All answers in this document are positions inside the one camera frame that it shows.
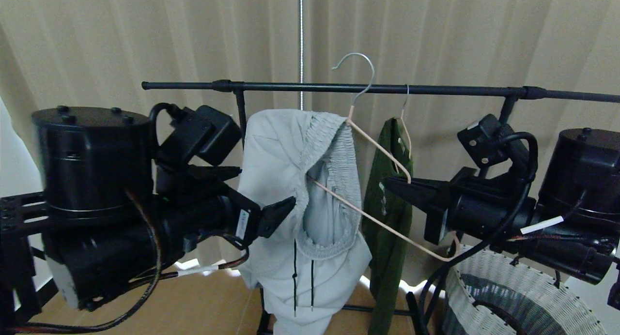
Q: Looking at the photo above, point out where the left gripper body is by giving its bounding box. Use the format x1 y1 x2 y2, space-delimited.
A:
43 187 262 311

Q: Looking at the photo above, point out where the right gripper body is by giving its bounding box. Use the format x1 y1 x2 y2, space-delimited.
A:
424 167 616 285

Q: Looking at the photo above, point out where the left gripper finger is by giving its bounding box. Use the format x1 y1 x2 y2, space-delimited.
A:
257 196 296 239
184 165 243 182

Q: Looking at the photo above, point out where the pale grey garment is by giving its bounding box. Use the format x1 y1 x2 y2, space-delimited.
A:
237 109 372 335

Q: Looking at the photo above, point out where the green printed shirt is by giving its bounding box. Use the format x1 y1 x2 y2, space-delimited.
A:
361 118 414 335

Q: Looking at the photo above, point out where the pink clothes hanger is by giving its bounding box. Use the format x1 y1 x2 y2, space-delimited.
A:
306 53 461 262
398 85 413 173

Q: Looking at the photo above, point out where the white laundry basket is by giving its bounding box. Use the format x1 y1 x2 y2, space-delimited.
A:
441 245 608 335

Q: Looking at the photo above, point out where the black clothes rack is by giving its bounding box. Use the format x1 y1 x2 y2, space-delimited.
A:
142 79 620 335

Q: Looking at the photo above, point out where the beige curtain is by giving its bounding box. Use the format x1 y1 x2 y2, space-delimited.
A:
0 0 620 287

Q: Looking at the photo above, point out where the black cable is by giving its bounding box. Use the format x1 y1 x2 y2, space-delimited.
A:
419 132 539 335
148 103 187 156

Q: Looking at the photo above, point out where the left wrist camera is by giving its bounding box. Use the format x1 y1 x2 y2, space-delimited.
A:
155 105 242 181

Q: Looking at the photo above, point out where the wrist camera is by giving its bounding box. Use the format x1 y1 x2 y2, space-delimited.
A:
155 105 242 181
457 114 531 173

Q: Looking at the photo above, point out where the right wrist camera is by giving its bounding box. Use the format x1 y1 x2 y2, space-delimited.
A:
457 114 531 173

